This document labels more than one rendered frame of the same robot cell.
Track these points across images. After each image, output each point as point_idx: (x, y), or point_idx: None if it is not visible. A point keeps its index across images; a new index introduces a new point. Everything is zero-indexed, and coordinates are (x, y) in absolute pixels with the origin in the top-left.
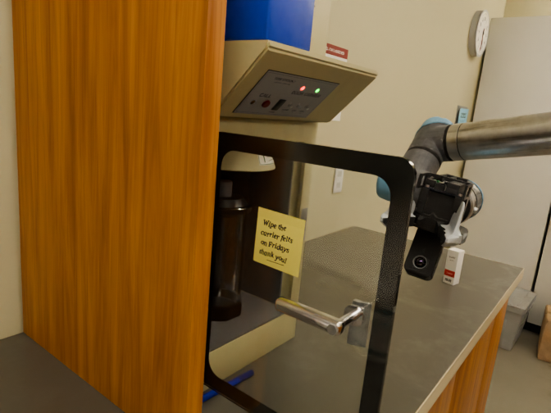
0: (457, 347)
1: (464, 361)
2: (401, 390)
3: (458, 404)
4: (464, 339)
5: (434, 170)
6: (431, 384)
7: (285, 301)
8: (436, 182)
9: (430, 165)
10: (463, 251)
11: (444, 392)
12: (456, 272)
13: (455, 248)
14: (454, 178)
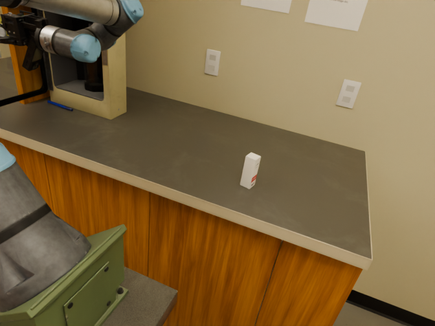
0: (114, 165)
1: (168, 214)
2: (60, 141)
3: (176, 251)
4: (127, 171)
5: (96, 28)
6: (66, 150)
7: None
8: (19, 15)
9: (95, 24)
10: (254, 159)
11: (126, 200)
12: (243, 174)
13: (256, 156)
14: (33, 17)
